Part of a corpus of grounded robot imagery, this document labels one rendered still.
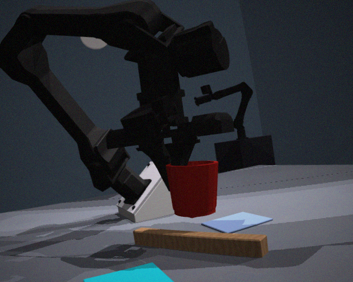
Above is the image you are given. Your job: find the brown wooden bar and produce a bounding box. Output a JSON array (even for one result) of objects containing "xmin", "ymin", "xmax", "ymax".
[{"xmin": 133, "ymin": 228, "xmax": 268, "ymax": 258}]

